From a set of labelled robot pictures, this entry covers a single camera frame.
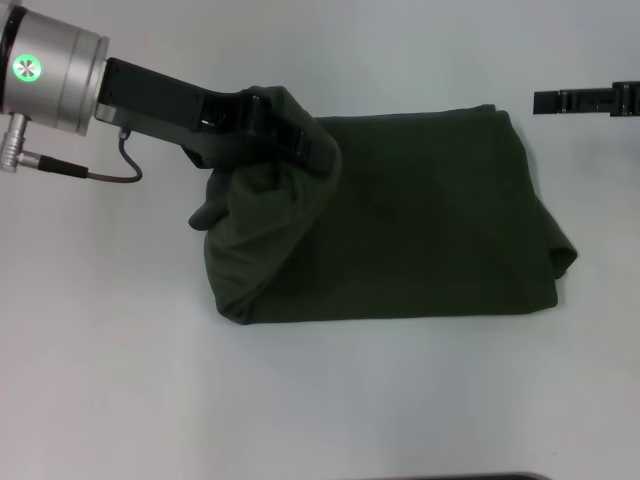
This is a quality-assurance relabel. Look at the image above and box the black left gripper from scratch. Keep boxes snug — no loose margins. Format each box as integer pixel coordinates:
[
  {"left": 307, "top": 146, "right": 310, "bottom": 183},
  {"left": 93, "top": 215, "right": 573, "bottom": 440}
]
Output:
[{"left": 93, "top": 56, "right": 338, "bottom": 177}]

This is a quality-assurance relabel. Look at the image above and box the thin dark cable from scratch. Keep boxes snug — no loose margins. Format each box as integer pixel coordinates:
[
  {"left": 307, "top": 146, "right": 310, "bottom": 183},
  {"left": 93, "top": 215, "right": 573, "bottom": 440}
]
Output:
[{"left": 19, "top": 128, "right": 144, "bottom": 184}]

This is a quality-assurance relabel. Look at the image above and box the silver elbow cable connector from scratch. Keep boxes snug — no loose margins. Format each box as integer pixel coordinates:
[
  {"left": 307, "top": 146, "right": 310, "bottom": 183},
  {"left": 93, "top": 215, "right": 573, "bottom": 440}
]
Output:
[{"left": 0, "top": 113, "right": 32, "bottom": 175}]

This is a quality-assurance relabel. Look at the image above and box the dark green FREE t-shirt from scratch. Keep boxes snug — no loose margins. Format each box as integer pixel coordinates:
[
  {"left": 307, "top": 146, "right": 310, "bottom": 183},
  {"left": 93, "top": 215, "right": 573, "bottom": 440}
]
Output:
[{"left": 187, "top": 84, "right": 580, "bottom": 327}]

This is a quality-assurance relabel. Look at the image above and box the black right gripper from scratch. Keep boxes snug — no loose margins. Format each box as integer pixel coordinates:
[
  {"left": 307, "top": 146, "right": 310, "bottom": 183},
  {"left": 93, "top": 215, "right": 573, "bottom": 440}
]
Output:
[{"left": 532, "top": 79, "right": 640, "bottom": 120}]

